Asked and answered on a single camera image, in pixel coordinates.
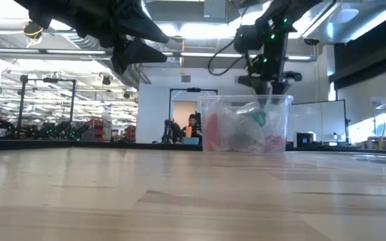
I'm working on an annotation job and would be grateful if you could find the red flat pack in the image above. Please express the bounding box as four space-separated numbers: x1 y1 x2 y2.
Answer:
205 113 220 151

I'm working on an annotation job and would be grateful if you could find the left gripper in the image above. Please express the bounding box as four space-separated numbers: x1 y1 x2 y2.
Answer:
75 0 170 74

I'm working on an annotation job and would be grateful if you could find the red crumpled item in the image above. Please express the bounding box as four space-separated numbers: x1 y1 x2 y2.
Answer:
264 133 286 153

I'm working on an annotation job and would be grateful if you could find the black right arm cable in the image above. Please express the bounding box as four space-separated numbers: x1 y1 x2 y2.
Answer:
207 6 251 77

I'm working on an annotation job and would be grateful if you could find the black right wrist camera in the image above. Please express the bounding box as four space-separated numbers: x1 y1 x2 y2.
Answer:
233 23 265 54

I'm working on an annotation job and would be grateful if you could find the distant black rig frame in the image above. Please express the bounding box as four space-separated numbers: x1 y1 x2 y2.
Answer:
168 87 219 145
17 75 78 140

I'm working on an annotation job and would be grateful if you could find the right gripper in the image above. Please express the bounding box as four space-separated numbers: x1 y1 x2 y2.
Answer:
237 19 303 110

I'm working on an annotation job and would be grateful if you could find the row of cans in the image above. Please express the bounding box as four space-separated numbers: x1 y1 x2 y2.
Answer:
360 136 386 151

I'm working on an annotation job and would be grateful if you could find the black ceiling cable reel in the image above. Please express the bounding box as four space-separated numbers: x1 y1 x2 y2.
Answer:
23 21 46 40

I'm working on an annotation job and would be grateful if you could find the white whiteboard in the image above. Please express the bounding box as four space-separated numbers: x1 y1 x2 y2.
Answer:
286 99 348 145

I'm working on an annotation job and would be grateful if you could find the clear plastic zip bag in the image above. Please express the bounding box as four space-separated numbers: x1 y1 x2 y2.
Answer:
208 96 269 154

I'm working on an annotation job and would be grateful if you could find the red shelf rack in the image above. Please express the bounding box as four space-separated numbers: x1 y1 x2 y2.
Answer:
124 125 137 143
86 118 105 142

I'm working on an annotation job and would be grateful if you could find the black metal table frame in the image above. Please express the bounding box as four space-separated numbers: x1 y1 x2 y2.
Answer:
0 139 386 158

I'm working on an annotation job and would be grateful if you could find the person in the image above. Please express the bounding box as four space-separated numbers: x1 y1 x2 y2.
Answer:
181 113 203 145

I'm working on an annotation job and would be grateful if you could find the green elastic bandage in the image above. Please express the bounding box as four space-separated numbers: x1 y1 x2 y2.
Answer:
245 110 268 127

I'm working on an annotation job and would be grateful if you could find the black device digital display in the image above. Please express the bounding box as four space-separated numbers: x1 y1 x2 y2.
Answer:
294 132 316 149

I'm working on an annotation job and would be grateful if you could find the clear plastic storage box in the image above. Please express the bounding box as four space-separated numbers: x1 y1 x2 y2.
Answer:
198 94 294 155

